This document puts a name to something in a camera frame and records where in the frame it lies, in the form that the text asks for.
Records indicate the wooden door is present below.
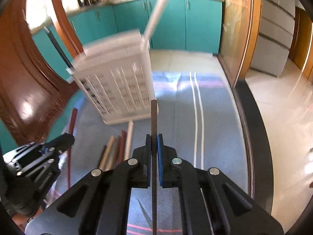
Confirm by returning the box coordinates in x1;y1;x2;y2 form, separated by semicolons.
289;6;312;82

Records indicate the black chopstick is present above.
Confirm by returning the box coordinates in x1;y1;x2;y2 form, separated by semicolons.
43;27;73;69

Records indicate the beige chopstick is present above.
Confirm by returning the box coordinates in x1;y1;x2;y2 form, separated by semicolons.
98;135;116;171

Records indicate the blue towel cloth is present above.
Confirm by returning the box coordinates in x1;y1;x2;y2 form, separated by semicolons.
52;72;248;198

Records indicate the dark wooden chair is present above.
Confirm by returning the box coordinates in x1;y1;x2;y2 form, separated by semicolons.
1;0;78;145

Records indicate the tan chopstick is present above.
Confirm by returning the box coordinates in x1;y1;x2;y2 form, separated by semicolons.
107;136;121;170

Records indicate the white plastic utensil basket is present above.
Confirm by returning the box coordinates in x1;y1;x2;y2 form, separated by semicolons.
68;29;156;125

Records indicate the red brown chopstick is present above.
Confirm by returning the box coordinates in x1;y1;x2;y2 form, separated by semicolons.
66;108;79;189

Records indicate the grey refrigerator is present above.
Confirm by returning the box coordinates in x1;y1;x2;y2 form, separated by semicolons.
250;0;296;77

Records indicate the glass partition wooden frame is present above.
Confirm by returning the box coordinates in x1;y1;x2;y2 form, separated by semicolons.
218;0;262;88

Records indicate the dark brown textured chopstick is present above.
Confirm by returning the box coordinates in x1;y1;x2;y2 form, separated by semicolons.
151;100;157;235

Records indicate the white round chopstick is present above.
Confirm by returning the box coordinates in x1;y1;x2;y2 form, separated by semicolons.
142;0;168;43

